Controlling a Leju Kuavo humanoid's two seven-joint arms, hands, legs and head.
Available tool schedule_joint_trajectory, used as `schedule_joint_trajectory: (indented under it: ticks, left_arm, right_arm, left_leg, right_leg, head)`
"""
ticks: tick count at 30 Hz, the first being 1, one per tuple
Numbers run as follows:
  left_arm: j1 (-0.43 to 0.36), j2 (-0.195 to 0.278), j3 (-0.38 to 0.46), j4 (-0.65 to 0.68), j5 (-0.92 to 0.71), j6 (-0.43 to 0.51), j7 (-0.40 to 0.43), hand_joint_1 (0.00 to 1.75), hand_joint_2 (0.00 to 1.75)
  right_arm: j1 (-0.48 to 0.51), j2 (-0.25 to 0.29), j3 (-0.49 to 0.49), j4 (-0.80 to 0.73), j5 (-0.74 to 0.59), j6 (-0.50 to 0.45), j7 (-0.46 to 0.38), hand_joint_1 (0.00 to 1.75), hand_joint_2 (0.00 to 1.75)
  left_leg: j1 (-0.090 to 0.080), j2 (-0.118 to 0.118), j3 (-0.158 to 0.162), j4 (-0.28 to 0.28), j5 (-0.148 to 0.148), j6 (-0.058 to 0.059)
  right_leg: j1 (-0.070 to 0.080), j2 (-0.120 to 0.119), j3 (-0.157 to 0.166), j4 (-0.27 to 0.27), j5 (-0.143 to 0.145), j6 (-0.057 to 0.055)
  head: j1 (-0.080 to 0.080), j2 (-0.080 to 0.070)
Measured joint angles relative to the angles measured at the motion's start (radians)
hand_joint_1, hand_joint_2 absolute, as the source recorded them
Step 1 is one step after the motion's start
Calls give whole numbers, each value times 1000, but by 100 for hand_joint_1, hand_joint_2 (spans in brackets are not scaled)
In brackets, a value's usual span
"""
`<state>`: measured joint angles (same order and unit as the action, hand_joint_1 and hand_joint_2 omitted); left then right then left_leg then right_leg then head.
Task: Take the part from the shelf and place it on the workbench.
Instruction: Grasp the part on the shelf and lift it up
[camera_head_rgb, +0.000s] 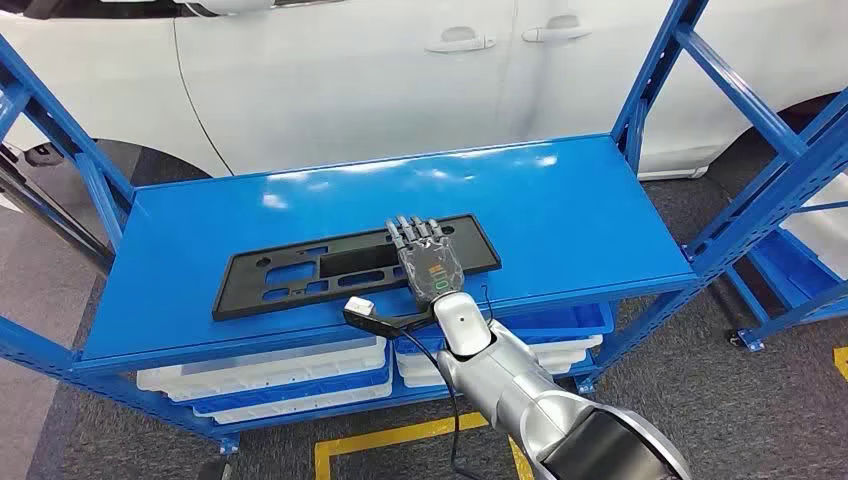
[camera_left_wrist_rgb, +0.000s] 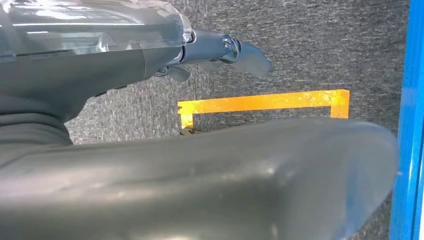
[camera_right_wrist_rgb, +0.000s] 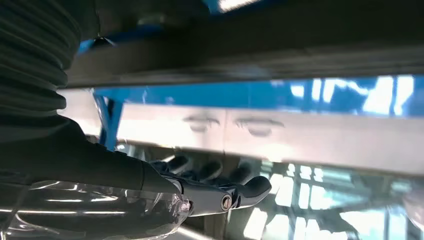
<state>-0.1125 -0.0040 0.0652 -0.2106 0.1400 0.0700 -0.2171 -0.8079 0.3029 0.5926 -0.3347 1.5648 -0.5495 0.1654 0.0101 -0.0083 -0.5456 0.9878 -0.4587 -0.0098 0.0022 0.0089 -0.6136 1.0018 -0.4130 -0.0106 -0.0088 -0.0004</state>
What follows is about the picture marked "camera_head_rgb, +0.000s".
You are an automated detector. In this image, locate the black plastic panel part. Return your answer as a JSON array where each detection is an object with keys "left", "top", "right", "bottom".
[{"left": 211, "top": 213, "right": 503, "bottom": 323}]

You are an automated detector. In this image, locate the white car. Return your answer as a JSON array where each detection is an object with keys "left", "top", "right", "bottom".
[{"left": 0, "top": 0, "right": 848, "bottom": 200}]

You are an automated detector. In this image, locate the dark metal stand bar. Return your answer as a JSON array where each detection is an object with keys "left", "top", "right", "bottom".
[{"left": 0, "top": 142, "right": 115, "bottom": 274}]

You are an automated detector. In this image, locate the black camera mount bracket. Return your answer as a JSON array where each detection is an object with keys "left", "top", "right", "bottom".
[{"left": 344, "top": 309, "right": 435, "bottom": 339}]

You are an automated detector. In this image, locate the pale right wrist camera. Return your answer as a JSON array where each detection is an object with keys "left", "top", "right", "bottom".
[{"left": 342, "top": 296, "right": 380, "bottom": 326}]

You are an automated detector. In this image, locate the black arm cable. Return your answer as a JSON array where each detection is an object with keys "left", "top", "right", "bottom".
[{"left": 396, "top": 327, "right": 490, "bottom": 480}]

